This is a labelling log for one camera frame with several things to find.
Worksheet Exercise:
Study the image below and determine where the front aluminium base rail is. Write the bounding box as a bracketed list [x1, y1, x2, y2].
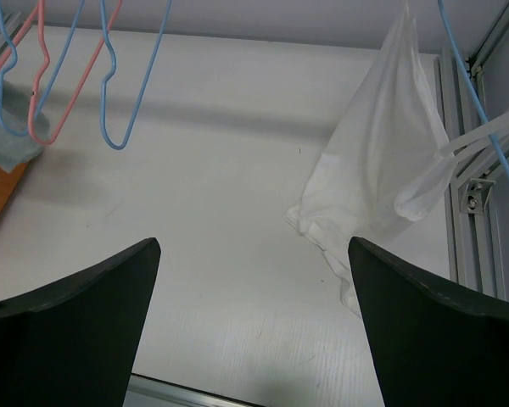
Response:
[123, 375, 254, 407]

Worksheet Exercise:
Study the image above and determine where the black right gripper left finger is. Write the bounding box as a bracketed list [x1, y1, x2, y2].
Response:
[0, 237, 159, 406]

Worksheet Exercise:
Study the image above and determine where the grey tank top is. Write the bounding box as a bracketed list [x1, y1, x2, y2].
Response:
[0, 83, 43, 173]

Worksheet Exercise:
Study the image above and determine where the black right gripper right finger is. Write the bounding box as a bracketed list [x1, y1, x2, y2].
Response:
[348, 237, 509, 406]

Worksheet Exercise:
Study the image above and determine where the white tank top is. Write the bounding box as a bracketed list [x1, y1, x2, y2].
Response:
[285, 7, 509, 313]

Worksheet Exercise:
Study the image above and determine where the blue wire hanger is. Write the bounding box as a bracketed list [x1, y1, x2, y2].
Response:
[437, 0, 509, 181]
[0, 1, 85, 145]
[99, 0, 174, 150]

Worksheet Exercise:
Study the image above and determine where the right aluminium frame post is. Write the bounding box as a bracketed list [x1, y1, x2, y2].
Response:
[435, 1, 509, 302]

